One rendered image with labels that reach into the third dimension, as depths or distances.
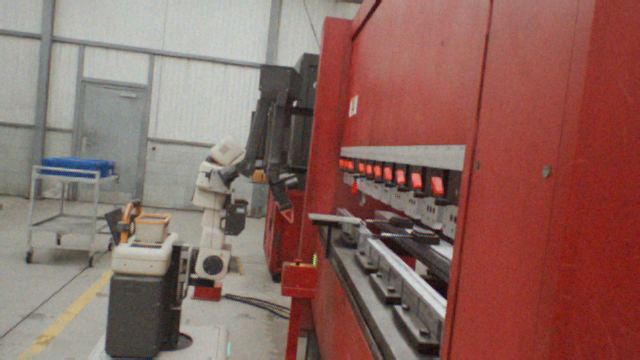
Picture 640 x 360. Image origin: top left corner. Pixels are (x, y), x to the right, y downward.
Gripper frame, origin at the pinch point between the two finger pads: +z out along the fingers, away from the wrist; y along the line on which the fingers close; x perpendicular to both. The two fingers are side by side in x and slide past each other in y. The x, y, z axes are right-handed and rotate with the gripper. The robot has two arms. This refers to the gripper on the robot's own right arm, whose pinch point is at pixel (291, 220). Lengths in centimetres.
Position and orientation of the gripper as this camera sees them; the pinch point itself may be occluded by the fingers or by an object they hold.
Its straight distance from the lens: 254.5
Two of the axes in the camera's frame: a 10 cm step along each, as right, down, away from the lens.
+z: 3.5, 9.3, 1.2
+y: -1.6, -0.7, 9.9
